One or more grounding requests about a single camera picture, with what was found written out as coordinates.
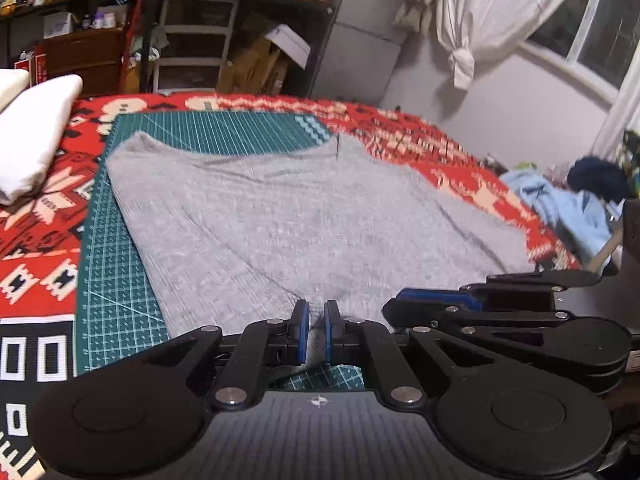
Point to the pile of flat cardboard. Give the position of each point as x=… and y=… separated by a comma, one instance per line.
x=250, y=67

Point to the white tied curtain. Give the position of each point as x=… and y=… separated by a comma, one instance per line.
x=490, y=5

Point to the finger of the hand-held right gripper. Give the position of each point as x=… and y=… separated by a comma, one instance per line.
x=450, y=317
x=440, y=299

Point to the white carton box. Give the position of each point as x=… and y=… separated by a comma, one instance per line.
x=58, y=25

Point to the white plastic drawer unit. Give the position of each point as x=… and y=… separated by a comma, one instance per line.
x=195, y=42

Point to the white plain curtain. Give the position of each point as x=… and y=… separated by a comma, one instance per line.
x=622, y=120

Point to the dark wooden dresser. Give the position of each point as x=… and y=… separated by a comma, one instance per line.
x=85, y=57

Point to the red patterned blanket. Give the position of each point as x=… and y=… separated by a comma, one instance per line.
x=30, y=260

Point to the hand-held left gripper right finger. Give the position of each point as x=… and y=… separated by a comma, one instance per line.
x=330, y=332

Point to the folded cream cloth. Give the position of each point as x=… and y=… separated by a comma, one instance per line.
x=12, y=85

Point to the silver refrigerator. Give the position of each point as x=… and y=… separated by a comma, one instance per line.
x=360, y=50

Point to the red labelled box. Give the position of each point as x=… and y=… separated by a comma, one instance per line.
x=32, y=65

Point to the beige hanging cloth bag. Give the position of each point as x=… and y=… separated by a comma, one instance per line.
x=420, y=0

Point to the folded white cloth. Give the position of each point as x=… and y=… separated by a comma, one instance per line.
x=35, y=135

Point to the green Christmas printed blanket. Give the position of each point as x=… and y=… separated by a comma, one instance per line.
x=631, y=165

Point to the green cutting mat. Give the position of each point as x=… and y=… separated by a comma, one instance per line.
x=115, y=270

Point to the window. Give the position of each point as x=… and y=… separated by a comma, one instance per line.
x=590, y=25

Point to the light blue fleece garment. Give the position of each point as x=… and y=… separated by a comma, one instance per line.
x=560, y=205

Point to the navy fleece blanket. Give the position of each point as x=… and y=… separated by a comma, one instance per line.
x=597, y=177

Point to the grey knit shirt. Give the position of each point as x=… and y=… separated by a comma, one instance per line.
x=300, y=220

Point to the white flat box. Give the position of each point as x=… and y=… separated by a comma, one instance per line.
x=289, y=45

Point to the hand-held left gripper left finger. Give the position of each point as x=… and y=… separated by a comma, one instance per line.
x=300, y=332

